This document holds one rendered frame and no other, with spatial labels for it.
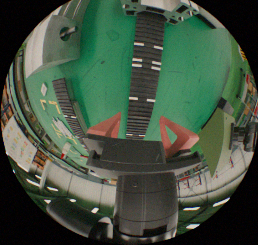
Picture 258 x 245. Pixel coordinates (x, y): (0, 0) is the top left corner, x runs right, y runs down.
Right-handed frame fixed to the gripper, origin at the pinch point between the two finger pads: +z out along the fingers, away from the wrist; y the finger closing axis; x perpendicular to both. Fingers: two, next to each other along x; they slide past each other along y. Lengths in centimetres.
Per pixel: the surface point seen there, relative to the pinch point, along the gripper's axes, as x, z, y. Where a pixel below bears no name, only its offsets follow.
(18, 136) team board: 78, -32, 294
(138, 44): -12.3, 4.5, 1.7
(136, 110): 0.1, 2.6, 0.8
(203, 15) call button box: -27.3, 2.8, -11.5
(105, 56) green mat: -10.2, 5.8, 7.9
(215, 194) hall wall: 458, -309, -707
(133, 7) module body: -19.7, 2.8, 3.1
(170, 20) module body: -20.0, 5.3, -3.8
